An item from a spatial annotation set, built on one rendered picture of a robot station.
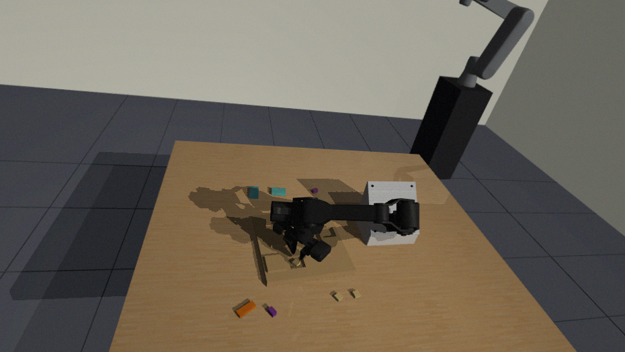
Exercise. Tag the teal rectangular block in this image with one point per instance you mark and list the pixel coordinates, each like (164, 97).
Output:
(278, 191)
(253, 192)

